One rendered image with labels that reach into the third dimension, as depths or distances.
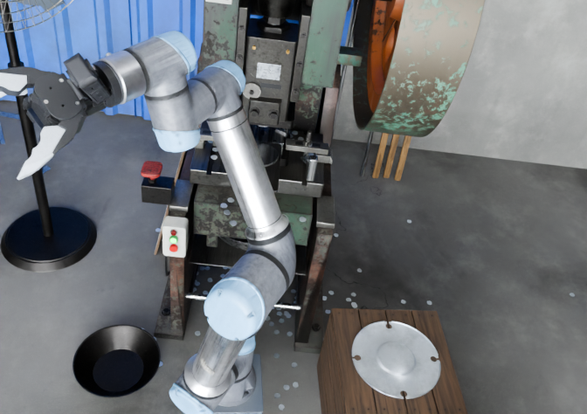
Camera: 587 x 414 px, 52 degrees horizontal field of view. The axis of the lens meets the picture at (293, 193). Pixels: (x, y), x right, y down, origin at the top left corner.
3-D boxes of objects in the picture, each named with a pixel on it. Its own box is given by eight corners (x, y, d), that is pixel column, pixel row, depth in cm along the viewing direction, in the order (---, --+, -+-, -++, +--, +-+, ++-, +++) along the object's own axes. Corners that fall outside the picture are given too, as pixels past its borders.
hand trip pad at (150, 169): (159, 193, 191) (159, 175, 187) (141, 191, 191) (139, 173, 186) (163, 180, 197) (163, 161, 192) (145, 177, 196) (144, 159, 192)
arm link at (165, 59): (205, 79, 102) (194, 29, 97) (153, 104, 95) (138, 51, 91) (176, 72, 107) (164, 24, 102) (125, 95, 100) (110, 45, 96)
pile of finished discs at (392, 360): (450, 399, 186) (451, 398, 186) (358, 398, 182) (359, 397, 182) (428, 323, 208) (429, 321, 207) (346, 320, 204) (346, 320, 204)
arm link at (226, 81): (320, 264, 133) (248, 52, 112) (296, 296, 125) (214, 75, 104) (277, 260, 139) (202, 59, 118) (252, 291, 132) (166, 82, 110)
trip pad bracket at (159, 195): (172, 231, 203) (171, 186, 190) (142, 228, 202) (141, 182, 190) (175, 218, 207) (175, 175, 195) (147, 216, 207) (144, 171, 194)
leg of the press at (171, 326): (183, 341, 232) (185, 153, 174) (154, 337, 231) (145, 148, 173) (215, 188, 302) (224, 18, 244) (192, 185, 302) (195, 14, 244)
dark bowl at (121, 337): (151, 411, 208) (150, 401, 204) (63, 403, 207) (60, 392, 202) (168, 340, 231) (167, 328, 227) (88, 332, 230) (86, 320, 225)
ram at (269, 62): (286, 129, 191) (298, 44, 172) (238, 124, 190) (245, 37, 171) (287, 100, 204) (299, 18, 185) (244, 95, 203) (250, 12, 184)
